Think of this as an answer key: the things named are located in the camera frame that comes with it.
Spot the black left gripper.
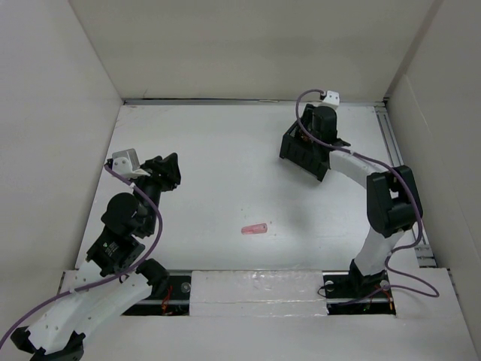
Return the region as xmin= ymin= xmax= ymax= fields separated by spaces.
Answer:
xmin=130 ymin=152 xmax=180 ymax=234

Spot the pastel pink highlighter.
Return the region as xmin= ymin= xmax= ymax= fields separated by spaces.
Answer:
xmin=241 ymin=223 xmax=268 ymax=235

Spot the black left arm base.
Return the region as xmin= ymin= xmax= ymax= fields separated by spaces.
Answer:
xmin=10 ymin=326 xmax=86 ymax=360

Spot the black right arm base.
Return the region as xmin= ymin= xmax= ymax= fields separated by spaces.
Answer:
xmin=317 ymin=275 xmax=396 ymax=316

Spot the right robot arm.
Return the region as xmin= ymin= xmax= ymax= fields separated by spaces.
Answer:
xmin=301 ymin=104 xmax=422 ymax=296

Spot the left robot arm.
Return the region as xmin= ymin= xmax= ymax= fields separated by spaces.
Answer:
xmin=11 ymin=149 xmax=181 ymax=357

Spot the black two-compartment organizer box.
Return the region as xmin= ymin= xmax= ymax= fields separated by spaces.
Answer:
xmin=280 ymin=123 xmax=350 ymax=181

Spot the white foam block front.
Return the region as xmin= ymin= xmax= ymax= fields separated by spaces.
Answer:
xmin=189 ymin=270 xmax=328 ymax=317

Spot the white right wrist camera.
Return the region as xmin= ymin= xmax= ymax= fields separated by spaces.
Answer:
xmin=322 ymin=90 xmax=340 ymax=108

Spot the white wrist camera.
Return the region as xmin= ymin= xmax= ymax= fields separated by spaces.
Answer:
xmin=322 ymin=90 xmax=340 ymax=108
xmin=108 ymin=148 xmax=150 ymax=179

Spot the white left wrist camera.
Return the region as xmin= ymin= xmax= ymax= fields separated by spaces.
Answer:
xmin=108 ymin=148 xmax=150 ymax=179

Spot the aluminium rail along wall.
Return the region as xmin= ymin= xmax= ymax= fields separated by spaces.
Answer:
xmin=123 ymin=98 xmax=388 ymax=105

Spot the aluminium rail right side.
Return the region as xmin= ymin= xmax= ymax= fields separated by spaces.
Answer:
xmin=374 ymin=105 xmax=437 ymax=268

